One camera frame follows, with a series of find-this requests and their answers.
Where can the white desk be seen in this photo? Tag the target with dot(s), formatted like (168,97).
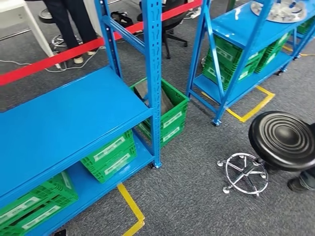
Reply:
(92,16)
(34,29)

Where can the blue metal shelf rack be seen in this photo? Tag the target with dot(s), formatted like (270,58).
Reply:
(61,107)
(245,29)

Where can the green plastic crate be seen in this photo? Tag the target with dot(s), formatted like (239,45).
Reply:
(306,26)
(229,58)
(37,205)
(273,52)
(174,120)
(110,156)

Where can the red barrier belt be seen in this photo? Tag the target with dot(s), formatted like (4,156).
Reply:
(37,65)

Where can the white power strip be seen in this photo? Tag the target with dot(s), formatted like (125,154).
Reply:
(194,13)

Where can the grey slab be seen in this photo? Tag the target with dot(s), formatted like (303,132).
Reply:
(166,104)

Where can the black robot foot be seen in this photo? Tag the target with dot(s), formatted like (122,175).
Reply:
(60,233)

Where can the silver plastic hubcap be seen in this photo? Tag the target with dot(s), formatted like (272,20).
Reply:
(282,13)

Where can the black office chair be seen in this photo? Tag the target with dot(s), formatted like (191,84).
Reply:
(172,19)

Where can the black bag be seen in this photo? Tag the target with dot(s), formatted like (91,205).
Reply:
(121,19)

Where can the yellow floor tape strip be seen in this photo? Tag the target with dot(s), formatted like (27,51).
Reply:
(130,205)

